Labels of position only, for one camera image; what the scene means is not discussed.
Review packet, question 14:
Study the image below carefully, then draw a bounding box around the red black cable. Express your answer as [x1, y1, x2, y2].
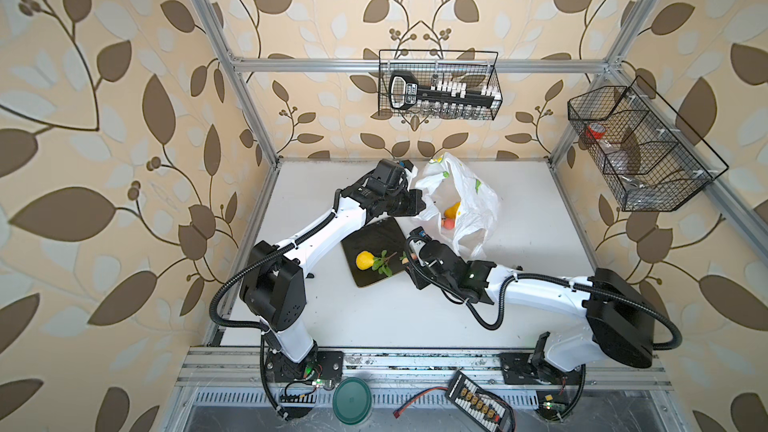
[393, 387, 451, 419]

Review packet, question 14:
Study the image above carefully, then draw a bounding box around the black connector board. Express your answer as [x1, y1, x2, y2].
[446, 371, 516, 432]

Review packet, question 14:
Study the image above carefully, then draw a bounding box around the yellow fake lemon with leaves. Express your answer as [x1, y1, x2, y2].
[355, 250, 393, 277]

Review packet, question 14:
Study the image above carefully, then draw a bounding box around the yellow fake pear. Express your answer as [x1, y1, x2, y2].
[443, 202, 461, 220]

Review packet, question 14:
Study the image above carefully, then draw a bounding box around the black wire basket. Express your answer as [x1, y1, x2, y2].
[377, 48, 503, 121]
[567, 76, 729, 212]

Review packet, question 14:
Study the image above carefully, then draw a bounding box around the white plastic bag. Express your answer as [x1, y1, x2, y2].
[414, 152, 500, 260]

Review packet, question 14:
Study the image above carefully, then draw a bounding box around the black wire basket centre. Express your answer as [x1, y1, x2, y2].
[377, 48, 503, 121]

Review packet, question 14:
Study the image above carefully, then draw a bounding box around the green round lid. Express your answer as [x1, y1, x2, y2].
[332, 377, 373, 426]

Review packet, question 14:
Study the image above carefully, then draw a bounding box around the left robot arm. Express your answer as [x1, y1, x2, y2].
[209, 159, 426, 364]

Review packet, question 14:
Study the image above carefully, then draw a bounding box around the small circuit board right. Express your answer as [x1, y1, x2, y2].
[536, 391, 569, 422]

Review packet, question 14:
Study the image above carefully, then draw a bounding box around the black wire basket right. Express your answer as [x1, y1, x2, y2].
[567, 76, 729, 212]

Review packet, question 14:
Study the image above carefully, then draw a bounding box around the red cap plastic bottle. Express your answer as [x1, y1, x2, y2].
[586, 123, 638, 188]

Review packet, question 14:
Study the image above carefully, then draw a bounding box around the black tool set in basket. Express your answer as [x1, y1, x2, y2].
[385, 71, 502, 110]

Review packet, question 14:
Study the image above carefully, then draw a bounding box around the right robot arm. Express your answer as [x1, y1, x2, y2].
[405, 228, 683, 380]

